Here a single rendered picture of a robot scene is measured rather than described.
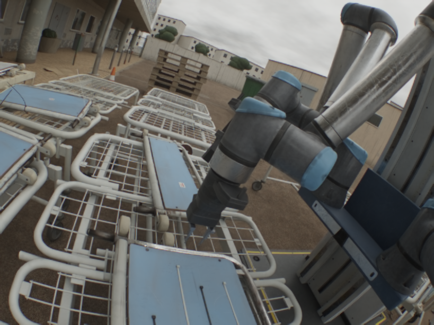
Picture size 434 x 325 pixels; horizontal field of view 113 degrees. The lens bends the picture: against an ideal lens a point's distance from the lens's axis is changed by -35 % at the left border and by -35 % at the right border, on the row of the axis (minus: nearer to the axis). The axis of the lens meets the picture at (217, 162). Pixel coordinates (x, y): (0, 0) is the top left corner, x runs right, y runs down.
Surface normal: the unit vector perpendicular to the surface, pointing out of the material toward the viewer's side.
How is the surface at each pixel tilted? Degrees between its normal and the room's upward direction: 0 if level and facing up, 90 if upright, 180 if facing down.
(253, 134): 96
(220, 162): 86
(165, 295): 5
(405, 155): 90
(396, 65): 86
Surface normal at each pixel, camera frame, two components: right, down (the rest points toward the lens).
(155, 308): 0.44, -0.83
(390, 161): -0.90, -0.24
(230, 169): -0.19, 0.29
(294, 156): -0.41, 0.16
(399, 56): -0.66, -0.17
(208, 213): 0.27, 0.43
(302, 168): -0.50, 0.34
